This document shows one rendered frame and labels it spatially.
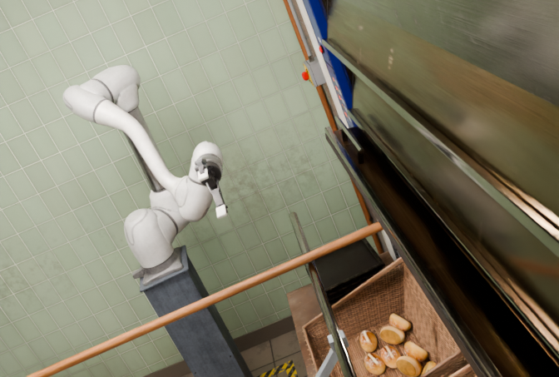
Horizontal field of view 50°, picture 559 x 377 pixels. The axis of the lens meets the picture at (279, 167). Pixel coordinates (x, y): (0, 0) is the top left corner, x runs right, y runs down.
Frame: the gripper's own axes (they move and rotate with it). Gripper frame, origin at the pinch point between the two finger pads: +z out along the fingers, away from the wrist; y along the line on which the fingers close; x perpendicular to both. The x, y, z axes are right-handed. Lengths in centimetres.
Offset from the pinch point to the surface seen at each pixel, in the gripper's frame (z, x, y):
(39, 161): -119, 84, -2
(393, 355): 0, -33, 85
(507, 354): 92, -45, 8
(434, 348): 7, -46, 83
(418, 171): 37, -53, 0
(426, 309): 0, -49, 72
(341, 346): 47, -19, 31
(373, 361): 0, -25, 84
